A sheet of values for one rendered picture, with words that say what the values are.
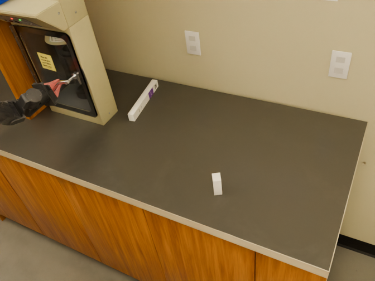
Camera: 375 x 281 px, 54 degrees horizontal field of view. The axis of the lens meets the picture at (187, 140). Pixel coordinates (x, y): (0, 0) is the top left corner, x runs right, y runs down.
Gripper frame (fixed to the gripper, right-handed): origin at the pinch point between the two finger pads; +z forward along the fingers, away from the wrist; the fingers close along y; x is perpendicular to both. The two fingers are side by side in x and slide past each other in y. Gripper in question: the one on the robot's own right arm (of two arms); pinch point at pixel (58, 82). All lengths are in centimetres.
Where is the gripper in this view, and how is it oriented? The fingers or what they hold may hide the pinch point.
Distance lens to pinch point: 161.2
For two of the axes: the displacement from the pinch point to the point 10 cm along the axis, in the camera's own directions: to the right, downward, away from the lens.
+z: 4.3, -6.5, 6.2
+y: -3.2, -7.6, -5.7
